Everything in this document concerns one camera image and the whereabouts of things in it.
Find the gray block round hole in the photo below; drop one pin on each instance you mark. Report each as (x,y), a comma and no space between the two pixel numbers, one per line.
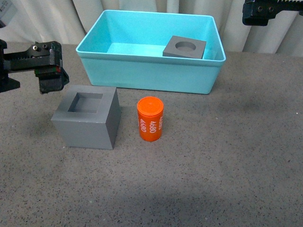
(183,47)

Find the white curtain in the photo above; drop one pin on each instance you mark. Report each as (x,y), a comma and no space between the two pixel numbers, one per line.
(67,21)

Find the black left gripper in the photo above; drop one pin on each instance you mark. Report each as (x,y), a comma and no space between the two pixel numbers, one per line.
(45,59)

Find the blue plastic box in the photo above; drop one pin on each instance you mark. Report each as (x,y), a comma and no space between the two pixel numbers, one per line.
(125,49)

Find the orange cylinder 4680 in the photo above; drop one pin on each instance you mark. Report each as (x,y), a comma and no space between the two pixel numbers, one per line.
(150,118)

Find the gray cube square hole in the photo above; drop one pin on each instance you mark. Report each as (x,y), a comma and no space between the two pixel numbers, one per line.
(88,117)

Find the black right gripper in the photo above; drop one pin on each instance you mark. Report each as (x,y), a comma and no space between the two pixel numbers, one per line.
(259,12)

